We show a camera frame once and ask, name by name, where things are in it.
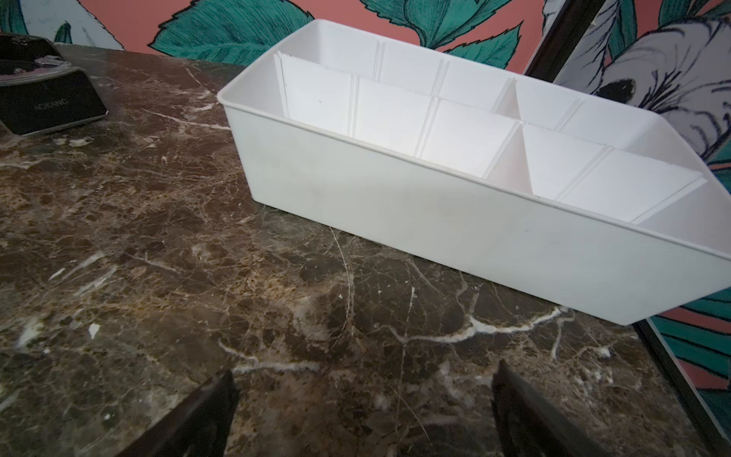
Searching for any white divided storage box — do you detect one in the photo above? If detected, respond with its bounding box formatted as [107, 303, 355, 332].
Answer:
[218, 20, 730, 325]

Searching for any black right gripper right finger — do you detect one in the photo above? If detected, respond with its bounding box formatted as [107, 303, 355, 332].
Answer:
[491, 360, 610, 457]

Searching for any black belt with metal buckle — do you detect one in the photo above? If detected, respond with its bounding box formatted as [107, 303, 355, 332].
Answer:
[1, 32, 109, 136]

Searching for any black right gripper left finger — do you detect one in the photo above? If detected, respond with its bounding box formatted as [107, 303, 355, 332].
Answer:
[119, 369, 240, 457]

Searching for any black frame post right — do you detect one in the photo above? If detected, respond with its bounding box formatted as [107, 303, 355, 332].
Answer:
[523, 0, 605, 83]

